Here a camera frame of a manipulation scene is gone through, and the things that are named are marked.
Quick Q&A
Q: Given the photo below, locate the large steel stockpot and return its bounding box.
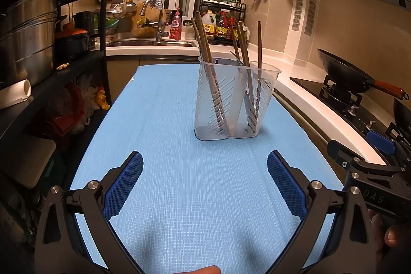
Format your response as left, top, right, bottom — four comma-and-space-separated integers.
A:
0, 0, 60, 87

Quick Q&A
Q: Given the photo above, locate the clear plastic utensil holder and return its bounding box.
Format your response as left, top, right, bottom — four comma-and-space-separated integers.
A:
193, 55, 282, 141

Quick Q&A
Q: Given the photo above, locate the dark sauce bottle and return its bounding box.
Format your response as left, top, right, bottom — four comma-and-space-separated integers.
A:
216, 11, 228, 41

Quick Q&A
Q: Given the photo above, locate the red dish soap bottle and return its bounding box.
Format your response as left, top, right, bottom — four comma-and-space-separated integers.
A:
169, 7, 182, 41

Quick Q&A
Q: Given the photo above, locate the small yellow toy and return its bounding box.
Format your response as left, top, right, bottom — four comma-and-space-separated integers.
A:
96, 86, 110, 111

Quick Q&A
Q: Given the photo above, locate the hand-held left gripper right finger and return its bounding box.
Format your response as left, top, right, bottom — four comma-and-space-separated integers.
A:
266, 150, 378, 274

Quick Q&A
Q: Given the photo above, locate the person's left hand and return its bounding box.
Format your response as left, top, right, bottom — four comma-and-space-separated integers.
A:
175, 266, 222, 274

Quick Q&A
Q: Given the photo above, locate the white-lidded glass jar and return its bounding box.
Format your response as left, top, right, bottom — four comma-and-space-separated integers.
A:
184, 21, 196, 40

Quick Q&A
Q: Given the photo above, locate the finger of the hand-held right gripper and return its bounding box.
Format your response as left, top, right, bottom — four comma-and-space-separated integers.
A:
328, 140, 402, 176
367, 130, 397, 154

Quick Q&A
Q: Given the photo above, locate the chrome kitchen faucet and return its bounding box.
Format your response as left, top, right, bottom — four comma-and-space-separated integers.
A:
139, 0, 169, 45

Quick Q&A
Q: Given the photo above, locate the wooden cutting board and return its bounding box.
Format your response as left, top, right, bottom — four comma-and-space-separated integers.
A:
132, 3, 167, 39

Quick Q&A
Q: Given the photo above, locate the white paper roll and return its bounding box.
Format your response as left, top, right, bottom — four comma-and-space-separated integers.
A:
0, 79, 32, 110

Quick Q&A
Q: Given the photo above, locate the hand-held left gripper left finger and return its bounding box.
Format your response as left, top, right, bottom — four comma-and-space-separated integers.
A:
34, 151, 145, 274

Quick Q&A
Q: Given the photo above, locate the black wok wooden handle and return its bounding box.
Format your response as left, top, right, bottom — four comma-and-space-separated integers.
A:
317, 49, 410, 100

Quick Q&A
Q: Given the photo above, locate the grey cutting board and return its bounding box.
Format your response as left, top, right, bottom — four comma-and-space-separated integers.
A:
0, 136, 57, 189

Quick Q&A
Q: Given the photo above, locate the black gas stove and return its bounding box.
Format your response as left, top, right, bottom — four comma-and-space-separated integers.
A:
289, 77, 411, 165

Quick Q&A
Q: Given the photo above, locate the white-handled metal fork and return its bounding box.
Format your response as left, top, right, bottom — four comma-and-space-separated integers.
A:
229, 50, 257, 130

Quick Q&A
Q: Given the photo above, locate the grey wall vent panel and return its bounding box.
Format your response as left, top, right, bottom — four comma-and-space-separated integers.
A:
305, 0, 317, 36
294, 0, 305, 32

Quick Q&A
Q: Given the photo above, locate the black cooking pot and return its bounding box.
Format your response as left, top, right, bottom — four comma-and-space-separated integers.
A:
73, 11, 100, 34

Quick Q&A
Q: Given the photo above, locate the blue tablecloth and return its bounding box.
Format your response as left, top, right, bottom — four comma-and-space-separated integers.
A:
69, 64, 347, 274

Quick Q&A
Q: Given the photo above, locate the person's right hand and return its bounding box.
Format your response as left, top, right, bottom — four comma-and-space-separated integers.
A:
369, 210, 411, 262

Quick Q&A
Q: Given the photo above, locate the black metal shelf rack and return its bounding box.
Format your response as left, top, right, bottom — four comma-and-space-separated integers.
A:
0, 0, 113, 262

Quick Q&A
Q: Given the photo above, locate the red plastic bag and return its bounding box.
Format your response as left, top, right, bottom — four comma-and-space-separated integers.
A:
48, 81, 97, 136

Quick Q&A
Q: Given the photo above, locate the white oil jug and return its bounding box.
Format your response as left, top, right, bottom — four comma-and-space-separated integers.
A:
202, 12, 217, 40

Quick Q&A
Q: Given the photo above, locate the black clay pot orange lid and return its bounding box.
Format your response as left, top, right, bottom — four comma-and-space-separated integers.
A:
54, 23, 92, 61

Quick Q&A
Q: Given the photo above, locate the black spice rack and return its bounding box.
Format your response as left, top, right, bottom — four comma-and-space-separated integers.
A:
199, 0, 248, 45

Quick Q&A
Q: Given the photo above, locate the green basin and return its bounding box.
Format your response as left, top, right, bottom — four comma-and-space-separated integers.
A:
103, 15, 121, 29

